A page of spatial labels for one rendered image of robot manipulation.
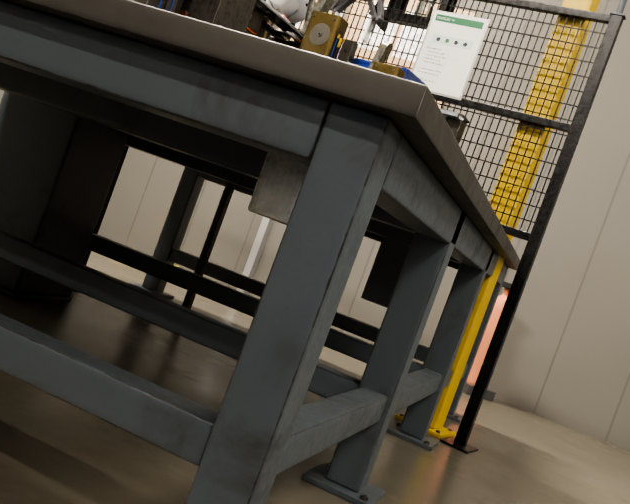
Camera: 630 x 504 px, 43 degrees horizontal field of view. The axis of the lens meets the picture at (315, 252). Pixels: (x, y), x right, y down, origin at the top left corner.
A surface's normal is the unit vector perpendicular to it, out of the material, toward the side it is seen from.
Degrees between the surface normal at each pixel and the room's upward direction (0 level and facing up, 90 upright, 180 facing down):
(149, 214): 90
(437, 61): 90
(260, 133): 90
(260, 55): 90
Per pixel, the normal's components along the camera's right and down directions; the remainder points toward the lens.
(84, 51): -0.29, -0.09
